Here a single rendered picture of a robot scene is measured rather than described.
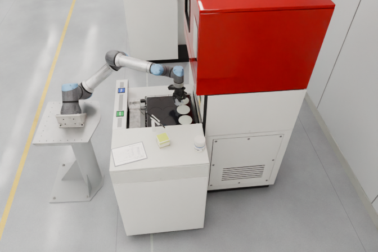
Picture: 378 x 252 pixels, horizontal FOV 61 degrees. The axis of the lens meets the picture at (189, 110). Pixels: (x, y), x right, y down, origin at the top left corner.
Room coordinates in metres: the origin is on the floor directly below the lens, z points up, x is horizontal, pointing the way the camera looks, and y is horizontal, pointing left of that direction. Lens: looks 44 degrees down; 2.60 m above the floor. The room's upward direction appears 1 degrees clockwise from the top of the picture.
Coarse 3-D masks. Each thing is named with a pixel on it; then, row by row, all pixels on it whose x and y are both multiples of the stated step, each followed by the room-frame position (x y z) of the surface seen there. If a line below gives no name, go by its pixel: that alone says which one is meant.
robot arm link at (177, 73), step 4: (176, 68) 1.79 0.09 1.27; (180, 68) 1.80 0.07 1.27; (172, 72) 1.79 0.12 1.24; (176, 72) 1.76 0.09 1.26; (180, 72) 1.76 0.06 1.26; (172, 76) 1.78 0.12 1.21; (176, 76) 1.76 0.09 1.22; (180, 76) 1.76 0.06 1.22; (176, 80) 1.76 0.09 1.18; (180, 80) 1.76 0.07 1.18
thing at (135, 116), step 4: (132, 104) 1.83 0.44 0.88; (136, 104) 1.83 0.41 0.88; (140, 104) 1.85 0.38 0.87; (132, 112) 1.74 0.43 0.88; (136, 112) 1.74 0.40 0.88; (140, 112) 1.75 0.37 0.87; (132, 116) 1.70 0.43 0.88; (136, 116) 1.70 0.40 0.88; (140, 116) 1.70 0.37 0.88; (132, 120) 1.66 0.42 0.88; (136, 120) 1.66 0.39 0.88; (140, 120) 1.66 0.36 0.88; (132, 124) 1.62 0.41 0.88; (136, 124) 1.62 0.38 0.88; (140, 124) 1.62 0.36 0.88
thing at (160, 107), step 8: (168, 96) 1.91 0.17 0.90; (152, 104) 1.82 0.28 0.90; (160, 104) 1.82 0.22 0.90; (168, 104) 1.82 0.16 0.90; (152, 112) 1.72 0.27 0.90; (160, 112) 1.73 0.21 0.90; (168, 112) 1.73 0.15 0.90; (176, 112) 1.73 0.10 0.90; (192, 112) 1.73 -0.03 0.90; (160, 120) 1.64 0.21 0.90; (168, 120) 1.65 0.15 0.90; (176, 120) 1.65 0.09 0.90; (192, 120) 1.65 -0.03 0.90
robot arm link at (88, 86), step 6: (126, 54) 2.02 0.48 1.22; (102, 66) 1.96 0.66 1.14; (108, 66) 1.94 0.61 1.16; (114, 66) 1.93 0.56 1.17; (120, 66) 1.94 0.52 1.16; (96, 72) 1.95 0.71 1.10; (102, 72) 1.93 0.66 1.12; (108, 72) 1.93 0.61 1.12; (90, 78) 1.93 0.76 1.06; (96, 78) 1.91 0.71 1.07; (102, 78) 1.92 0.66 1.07; (84, 84) 1.90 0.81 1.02; (90, 84) 1.90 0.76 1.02; (96, 84) 1.90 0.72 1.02; (84, 90) 1.87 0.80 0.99; (90, 90) 1.88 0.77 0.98; (84, 96) 1.86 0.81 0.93; (90, 96) 1.91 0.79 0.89
